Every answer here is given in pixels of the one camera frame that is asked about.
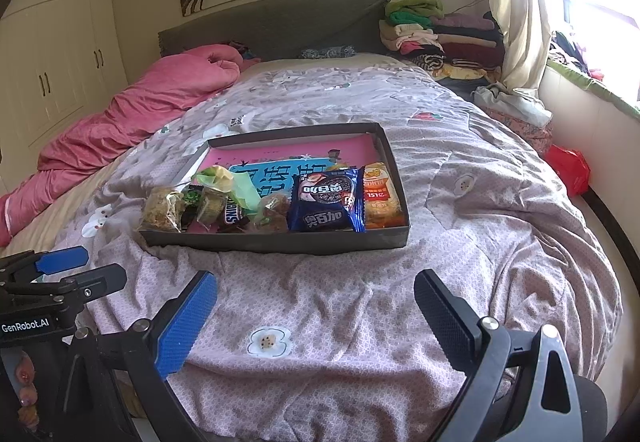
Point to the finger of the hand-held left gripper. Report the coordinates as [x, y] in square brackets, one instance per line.
[65, 259]
[100, 284]

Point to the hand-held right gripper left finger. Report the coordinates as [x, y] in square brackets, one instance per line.
[185, 322]

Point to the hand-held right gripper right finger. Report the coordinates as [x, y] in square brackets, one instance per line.
[445, 317]

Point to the meat floss cake packet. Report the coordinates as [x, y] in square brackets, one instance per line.
[160, 209]

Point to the dark brown candy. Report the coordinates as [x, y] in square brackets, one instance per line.
[190, 212]

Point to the brown chocolate bar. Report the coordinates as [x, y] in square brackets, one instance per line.
[235, 214]

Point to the orange rice cracker packet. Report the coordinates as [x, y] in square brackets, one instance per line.
[382, 202]

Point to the clear brown pastry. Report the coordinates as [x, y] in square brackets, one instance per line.
[272, 217]

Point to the dark cardboard box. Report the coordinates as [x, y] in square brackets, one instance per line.
[300, 244]

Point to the green pastry packet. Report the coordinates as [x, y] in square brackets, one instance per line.
[220, 182]

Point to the blue cookie packet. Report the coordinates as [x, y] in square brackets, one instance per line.
[325, 207]

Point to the person's left hand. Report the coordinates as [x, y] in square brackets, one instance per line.
[26, 372]

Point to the beige bed sheet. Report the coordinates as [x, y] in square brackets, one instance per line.
[50, 217]

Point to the pink quilt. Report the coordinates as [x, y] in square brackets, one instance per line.
[125, 112]

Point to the red plastic bag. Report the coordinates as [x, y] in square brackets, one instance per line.
[567, 169]

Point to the pink floral cloth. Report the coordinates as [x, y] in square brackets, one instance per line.
[525, 132]

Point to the pink and blue book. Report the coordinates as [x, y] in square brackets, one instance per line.
[300, 149]

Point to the cream wardrobe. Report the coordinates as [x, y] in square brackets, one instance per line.
[55, 47]

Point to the white crumpled garment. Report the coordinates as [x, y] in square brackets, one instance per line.
[512, 104]

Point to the dark cloth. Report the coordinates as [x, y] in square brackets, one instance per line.
[240, 49]

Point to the pile of folded clothes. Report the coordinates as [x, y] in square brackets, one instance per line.
[445, 42]

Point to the green sill mat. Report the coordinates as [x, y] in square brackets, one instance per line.
[600, 89]

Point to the dark patterned pillow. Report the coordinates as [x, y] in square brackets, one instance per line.
[327, 52]

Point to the heap of clothes on sill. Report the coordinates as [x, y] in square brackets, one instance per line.
[577, 54]

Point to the cream curtain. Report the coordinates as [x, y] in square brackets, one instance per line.
[520, 22]

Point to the grey bed headboard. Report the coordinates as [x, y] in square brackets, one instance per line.
[280, 27]

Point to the dark bed frame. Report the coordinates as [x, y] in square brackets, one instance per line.
[615, 237]

